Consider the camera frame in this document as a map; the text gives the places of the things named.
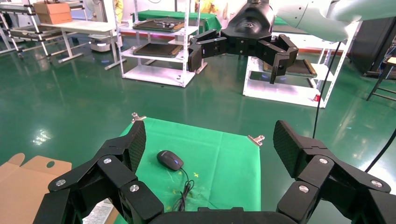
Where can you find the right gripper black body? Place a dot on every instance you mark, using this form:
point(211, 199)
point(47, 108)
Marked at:
point(250, 24)

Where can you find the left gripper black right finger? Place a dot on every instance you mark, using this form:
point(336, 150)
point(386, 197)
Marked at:
point(328, 182)

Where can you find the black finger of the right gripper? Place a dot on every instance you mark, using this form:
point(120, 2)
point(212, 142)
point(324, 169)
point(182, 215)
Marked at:
point(207, 46)
point(281, 52)

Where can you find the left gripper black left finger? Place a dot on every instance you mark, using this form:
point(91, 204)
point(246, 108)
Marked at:
point(102, 182)

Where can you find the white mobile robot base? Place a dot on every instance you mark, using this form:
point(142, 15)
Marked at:
point(99, 43)

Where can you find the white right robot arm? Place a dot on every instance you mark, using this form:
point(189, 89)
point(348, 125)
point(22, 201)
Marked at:
point(321, 18)

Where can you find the brown cardboard mailer box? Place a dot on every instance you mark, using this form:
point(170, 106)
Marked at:
point(24, 185)

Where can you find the green covered background table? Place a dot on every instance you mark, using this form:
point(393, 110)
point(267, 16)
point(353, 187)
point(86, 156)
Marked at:
point(198, 17)

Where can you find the white printed instruction sheet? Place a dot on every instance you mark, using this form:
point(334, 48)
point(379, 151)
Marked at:
point(99, 213)

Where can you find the white metal shelf unit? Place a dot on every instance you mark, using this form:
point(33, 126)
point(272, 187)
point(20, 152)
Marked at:
point(157, 74)
point(278, 91)

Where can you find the yellow safety vest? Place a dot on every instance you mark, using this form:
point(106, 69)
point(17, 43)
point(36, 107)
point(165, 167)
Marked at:
point(118, 9)
point(207, 6)

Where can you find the black flat tray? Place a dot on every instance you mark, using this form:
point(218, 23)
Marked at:
point(156, 49)
point(157, 25)

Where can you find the small red object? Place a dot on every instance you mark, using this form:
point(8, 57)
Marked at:
point(316, 98)

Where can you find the silver metal clip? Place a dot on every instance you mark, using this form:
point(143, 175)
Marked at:
point(256, 140)
point(136, 117)

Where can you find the black cabinet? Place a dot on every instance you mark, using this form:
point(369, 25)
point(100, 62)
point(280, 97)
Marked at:
point(374, 43)

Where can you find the green table cloth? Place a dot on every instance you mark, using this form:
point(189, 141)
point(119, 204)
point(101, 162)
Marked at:
point(226, 173)

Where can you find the black framed stool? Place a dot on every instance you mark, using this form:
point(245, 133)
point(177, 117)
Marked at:
point(383, 74)

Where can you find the white work table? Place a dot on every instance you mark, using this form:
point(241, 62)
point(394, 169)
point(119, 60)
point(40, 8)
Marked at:
point(83, 27)

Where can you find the brown cardboard shipping carton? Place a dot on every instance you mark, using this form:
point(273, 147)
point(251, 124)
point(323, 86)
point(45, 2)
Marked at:
point(52, 12)

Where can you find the grey metal pipe rack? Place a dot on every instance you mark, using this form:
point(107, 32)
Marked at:
point(18, 32)

